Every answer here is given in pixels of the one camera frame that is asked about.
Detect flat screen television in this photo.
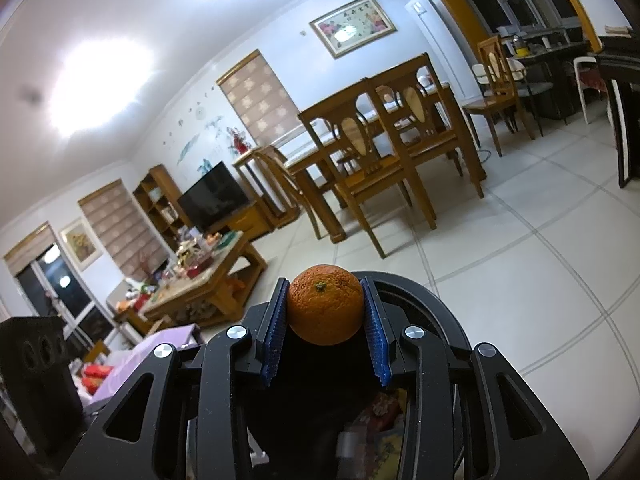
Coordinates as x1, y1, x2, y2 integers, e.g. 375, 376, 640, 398
177, 160, 252, 234

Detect tall wooden side stand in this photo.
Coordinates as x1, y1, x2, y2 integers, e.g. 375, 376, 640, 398
232, 144, 302, 227

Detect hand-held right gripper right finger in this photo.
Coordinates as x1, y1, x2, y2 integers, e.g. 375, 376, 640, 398
359, 276, 591, 480

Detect red hanging wall decoration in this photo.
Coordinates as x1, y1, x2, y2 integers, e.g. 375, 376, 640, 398
226, 126, 249, 155

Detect white floor air conditioner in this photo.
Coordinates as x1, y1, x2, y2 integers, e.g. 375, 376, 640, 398
404, 0, 469, 102

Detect wooden bookshelf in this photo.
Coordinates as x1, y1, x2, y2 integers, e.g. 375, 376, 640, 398
132, 163, 187, 242

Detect wooden television cabinet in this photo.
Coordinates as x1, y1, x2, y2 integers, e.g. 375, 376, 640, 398
226, 199, 282, 242

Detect framed floral picture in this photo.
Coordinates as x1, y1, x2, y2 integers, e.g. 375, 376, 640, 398
308, 0, 399, 60

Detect red snack packets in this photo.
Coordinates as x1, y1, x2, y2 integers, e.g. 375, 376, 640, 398
81, 361, 115, 395

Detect wooden dining chair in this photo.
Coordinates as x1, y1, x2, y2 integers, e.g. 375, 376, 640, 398
298, 77, 438, 260
367, 52, 487, 200
462, 34, 537, 157

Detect purple cloth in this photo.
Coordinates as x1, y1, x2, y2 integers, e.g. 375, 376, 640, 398
84, 324, 202, 413

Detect white plastic chair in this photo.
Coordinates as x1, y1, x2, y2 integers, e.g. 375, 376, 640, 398
572, 55, 615, 126

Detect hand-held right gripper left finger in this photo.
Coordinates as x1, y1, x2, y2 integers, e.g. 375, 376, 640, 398
65, 277, 292, 480

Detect wooden coffee table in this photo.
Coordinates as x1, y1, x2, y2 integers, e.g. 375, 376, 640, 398
116, 230, 269, 337

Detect dark desk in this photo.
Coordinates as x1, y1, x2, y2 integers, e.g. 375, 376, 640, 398
514, 30, 592, 122

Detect balcony glass door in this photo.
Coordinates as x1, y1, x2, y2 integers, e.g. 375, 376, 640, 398
14, 244, 117, 348

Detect brown patterned roller blind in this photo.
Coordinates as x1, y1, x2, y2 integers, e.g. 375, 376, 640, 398
215, 49, 302, 154

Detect wooden dining table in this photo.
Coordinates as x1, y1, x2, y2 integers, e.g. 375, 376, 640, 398
282, 80, 487, 245

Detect black round trash bin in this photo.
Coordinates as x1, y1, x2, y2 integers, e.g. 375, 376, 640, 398
240, 270, 472, 480

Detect wide brown roller blind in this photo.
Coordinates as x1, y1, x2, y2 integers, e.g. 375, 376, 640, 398
77, 178, 169, 282

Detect orange mandarin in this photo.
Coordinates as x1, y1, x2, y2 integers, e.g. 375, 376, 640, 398
286, 264, 365, 346

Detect curved back wooden chair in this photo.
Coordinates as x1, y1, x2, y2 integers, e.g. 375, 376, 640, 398
249, 145, 325, 241

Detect clutter of small table things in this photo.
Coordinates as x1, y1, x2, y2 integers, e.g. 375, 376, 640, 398
120, 227, 241, 311

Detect small framed flower picture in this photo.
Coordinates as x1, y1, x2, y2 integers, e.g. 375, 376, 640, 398
58, 217, 104, 273

